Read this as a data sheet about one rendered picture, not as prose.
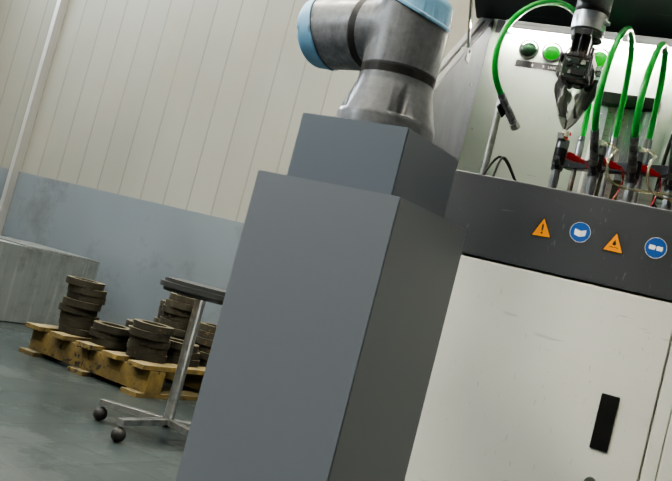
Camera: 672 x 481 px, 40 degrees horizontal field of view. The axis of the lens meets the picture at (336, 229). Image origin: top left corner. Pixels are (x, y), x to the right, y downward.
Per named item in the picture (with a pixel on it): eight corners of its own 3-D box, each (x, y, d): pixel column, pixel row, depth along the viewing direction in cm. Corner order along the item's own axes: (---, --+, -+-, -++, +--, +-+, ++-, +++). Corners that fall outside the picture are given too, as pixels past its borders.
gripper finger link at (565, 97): (547, 121, 200) (557, 80, 200) (551, 128, 205) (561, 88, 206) (561, 123, 199) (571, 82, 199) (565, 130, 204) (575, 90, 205)
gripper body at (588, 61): (552, 77, 199) (566, 24, 200) (559, 89, 207) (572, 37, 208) (588, 82, 196) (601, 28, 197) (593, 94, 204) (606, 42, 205)
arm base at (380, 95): (404, 128, 129) (422, 60, 130) (315, 115, 137) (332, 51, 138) (447, 155, 142) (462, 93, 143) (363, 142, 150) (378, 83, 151)
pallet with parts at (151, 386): (295, 405, 495) (315, 327, 498) (142, 400, 391) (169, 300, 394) (179, 365, 539) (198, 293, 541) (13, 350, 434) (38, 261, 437)
